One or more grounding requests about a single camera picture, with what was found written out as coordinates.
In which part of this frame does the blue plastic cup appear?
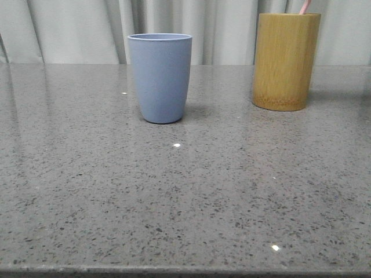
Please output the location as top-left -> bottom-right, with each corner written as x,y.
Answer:
128,33 -> 192,124

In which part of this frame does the grey white curtain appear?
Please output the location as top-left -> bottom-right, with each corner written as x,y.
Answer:
0,0 -> 371,66

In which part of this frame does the bamboo wooden cup holder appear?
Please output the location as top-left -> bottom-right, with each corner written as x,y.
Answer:
252,13 -> 321,111

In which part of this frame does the pink chopstick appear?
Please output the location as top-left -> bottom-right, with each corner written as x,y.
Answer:
299,0 -> 311,15

